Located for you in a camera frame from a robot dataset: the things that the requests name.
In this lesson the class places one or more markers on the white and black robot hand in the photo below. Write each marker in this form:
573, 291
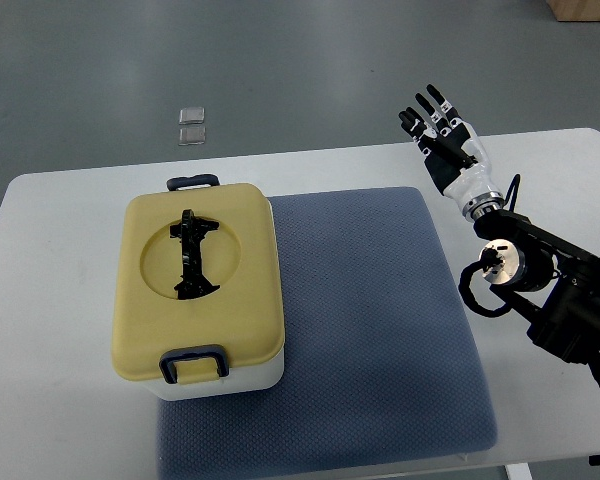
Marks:
454, 155

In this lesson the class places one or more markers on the yellow storage box lid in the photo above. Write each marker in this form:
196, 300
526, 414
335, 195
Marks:
245, 315

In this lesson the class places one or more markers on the black lid handle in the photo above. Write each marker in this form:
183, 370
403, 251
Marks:
191, 231

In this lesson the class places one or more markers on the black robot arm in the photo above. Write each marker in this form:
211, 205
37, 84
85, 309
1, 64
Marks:
550, 282

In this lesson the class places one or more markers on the cardboard box corner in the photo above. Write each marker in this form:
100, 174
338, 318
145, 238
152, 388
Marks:
575, 10

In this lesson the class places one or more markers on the white storage box base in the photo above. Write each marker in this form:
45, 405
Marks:
241, 379

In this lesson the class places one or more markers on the blue-grey padded mat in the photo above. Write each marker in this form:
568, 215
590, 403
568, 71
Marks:
380, 362

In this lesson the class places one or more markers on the rear dark blue latch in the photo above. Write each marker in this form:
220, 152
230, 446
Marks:
198, 180

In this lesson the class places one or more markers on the dark blue latch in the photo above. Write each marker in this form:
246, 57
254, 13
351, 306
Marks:
198, 180
169, 360

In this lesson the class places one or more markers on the upper clear floor tile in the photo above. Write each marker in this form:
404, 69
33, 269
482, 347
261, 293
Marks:
191, 115

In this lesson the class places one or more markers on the front dark blue latch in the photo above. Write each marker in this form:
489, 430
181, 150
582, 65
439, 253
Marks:
169, 360

